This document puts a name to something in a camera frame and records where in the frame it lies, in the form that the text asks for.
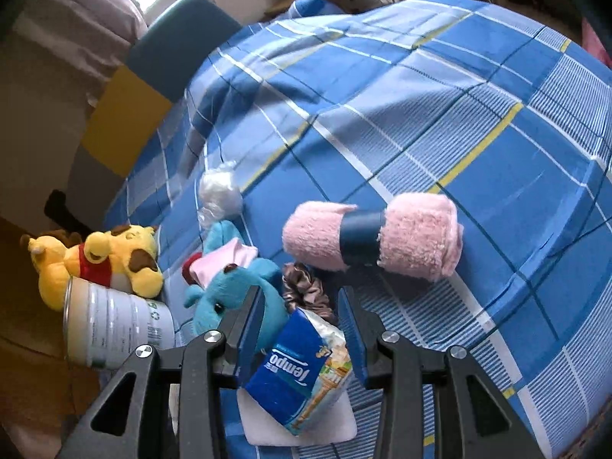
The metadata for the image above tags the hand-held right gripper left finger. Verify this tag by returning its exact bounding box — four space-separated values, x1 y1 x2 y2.
56 289 265 459

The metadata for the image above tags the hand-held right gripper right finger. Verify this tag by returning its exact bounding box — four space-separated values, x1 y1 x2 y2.
336 286 546 459

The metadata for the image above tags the blue plush toy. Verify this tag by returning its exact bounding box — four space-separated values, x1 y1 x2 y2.
184 220 290 340

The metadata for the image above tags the white striped sock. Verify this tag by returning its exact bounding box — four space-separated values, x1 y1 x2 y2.
243 307 355 437

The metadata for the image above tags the white sponge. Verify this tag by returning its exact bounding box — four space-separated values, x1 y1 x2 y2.
238 382 357 446

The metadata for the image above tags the red fleece cloth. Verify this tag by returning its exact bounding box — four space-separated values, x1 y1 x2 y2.
182 254 204 284

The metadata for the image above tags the white fluffy wad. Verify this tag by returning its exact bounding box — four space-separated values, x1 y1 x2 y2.
197 161 244 230

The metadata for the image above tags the brown satin scrunchie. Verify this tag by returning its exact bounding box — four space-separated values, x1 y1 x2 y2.
281 263 338 323

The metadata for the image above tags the pink rolled towel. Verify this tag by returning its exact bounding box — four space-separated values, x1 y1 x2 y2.
282 192 464 283

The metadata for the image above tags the white tin can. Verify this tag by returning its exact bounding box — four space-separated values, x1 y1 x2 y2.
62 277 177 371

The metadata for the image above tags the yellow giraffe plush toy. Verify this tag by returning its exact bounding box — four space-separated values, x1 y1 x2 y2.
20 224 164 311

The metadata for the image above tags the blue plaid bed sheet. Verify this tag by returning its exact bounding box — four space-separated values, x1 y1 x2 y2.
103 0 612 459

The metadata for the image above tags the padded multicolour headboard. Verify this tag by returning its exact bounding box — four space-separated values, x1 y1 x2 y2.
67 0 244 230

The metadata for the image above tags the blue pillow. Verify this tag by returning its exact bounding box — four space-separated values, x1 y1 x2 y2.
287 0 345 17

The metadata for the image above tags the beige curtain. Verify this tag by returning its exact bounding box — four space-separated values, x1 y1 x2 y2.
10 0 149 87

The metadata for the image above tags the pink cloth item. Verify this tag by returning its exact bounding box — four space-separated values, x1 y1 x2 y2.
581 16 612 65

